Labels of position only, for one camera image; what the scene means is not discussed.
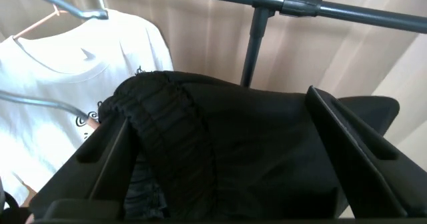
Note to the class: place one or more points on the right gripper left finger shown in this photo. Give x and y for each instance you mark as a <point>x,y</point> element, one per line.
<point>100,177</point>

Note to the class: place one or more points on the pink clothes hanger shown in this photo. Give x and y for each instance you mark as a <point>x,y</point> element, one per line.
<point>33,25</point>
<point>50,102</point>

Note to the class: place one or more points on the beige curtain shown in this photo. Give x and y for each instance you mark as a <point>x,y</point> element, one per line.
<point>207,44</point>

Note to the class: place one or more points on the white printed shirt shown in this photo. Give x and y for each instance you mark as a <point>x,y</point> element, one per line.
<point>50,84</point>

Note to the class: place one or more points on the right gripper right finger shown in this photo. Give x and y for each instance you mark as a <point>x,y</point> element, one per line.
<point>362,180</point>

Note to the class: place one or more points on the black clothes rack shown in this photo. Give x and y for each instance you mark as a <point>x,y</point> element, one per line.
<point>367,15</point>

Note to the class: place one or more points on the black garment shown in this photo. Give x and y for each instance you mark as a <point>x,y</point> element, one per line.
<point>250,134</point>

